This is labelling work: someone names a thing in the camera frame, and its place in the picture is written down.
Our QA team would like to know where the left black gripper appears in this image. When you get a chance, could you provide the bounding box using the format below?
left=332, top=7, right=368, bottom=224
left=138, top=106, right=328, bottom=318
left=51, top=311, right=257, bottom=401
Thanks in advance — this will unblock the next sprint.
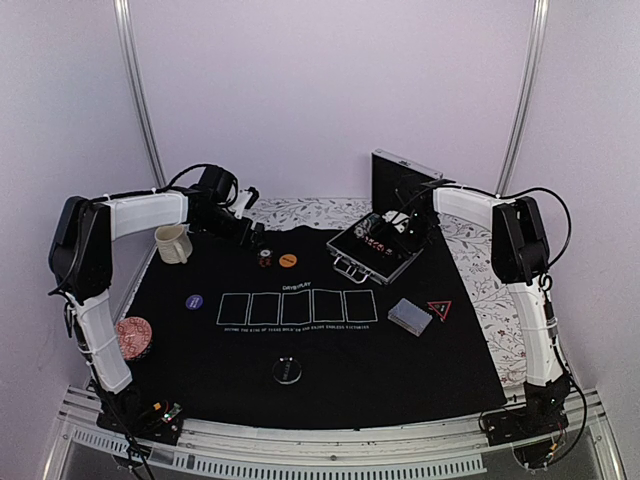
left=197, top=206, right=267, bottom=251

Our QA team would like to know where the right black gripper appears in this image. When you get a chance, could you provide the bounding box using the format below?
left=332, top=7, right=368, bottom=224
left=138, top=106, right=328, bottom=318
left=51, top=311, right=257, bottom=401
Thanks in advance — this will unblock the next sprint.
left=392, top=211, right=438, bottom=260

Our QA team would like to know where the aluminium poker chip case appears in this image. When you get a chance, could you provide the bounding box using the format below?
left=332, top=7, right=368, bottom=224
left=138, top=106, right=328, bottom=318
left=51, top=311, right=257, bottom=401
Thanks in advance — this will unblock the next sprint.
left=326, top=149, right=447, bottom=286

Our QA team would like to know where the orange black 100 chip stack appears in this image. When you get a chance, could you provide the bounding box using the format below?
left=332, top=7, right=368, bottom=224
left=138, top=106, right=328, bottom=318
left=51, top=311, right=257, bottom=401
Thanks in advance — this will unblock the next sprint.
left=258, top=248, right=273, bottom=268

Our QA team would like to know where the orange big blind button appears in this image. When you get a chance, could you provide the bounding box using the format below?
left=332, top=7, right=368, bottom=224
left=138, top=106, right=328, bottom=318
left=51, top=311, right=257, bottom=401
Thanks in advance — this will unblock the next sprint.
left=278, top=253, right=298, bottom=268

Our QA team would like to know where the purple small blind button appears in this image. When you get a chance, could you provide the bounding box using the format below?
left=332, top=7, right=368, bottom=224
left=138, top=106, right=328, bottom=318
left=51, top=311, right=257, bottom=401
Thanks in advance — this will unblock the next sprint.
left=185, top=294, right=203, bottom=310

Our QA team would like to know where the clear dealer button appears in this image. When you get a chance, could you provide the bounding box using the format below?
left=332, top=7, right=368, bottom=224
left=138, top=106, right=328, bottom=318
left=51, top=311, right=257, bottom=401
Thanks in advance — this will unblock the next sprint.
left=271, top=356, right=302, bottom=385

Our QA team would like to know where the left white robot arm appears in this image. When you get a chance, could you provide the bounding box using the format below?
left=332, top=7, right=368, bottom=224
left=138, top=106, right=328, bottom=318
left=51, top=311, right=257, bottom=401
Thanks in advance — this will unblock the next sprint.
left=48, top=164, right=264, bottom=394

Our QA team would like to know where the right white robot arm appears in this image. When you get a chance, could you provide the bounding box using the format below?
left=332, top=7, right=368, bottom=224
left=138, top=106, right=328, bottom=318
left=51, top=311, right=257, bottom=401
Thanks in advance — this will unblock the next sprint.
left=383, top=179, right=572, bottom=389

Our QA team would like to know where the cream ceramic mug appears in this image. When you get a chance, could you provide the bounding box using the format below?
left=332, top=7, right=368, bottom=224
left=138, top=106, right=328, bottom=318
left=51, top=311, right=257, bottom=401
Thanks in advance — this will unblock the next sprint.
left=154, top=224, right=193, bottom=265

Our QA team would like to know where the red dice row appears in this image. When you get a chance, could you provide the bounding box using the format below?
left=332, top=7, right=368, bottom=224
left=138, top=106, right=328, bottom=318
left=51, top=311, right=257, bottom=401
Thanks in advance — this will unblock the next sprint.
left=364, top=236, right=394, bottom=256

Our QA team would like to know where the left poker chip row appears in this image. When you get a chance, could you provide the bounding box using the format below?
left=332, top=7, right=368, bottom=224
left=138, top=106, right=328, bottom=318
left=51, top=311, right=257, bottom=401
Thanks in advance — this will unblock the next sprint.
left=353, top=213, right=382, bottom=239

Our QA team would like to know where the floral white tablecloth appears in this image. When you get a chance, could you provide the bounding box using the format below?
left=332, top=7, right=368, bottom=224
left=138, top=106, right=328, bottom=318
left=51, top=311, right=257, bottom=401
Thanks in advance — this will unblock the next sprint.
left=244, top=198, right=526, bottom=395

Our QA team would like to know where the red black triangle card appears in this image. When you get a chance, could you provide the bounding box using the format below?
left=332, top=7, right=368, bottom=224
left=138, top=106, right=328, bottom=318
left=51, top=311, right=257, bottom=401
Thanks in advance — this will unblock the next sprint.
left=427, top=300, right=452, bottom=322

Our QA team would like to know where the blue playing card deck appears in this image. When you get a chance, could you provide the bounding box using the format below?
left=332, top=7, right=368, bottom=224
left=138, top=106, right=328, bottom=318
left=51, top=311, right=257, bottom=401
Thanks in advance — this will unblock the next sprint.
left=387, top=298, right=433, bottom=337

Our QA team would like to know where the black poker table mat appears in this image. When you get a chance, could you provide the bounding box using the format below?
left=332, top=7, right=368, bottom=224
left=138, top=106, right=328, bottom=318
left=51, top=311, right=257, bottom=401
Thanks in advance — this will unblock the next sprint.
left=129, top=227, right=506, bottom=429

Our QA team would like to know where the red patterned round tin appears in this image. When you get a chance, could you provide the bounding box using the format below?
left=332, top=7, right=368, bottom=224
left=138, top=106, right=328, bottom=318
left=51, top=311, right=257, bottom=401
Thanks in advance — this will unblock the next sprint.
left=115, top=316, right=153, bottom=362

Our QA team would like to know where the small green circuit board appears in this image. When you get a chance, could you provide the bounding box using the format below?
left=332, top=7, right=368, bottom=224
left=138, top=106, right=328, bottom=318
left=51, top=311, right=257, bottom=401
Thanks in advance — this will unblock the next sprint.
left=152, top=401, right=183, bottom=424

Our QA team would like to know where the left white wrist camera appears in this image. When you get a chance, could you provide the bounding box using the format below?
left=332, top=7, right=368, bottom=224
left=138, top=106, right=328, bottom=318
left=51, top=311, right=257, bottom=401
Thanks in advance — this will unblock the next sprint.
left=232, top=187, right=259, bottom=219

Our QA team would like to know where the left aluminium frame post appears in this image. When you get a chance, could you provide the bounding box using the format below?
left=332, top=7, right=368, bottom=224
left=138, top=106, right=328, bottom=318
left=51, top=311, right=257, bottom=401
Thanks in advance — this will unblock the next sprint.
left=113, top=0, right=166, bottom=186

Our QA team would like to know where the aluminium frame post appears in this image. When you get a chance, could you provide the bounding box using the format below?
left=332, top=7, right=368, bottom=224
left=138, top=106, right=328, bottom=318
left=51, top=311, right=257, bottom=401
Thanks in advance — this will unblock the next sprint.
left=495, top=0, right=550, bottom=197
left=113, top=0, right=166, bottom=186

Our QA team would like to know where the right aluminium frame post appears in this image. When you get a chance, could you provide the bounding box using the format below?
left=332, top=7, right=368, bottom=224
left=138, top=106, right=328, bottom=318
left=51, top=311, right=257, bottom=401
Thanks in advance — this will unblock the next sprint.
left=495, top=0, right=550, bottom=197

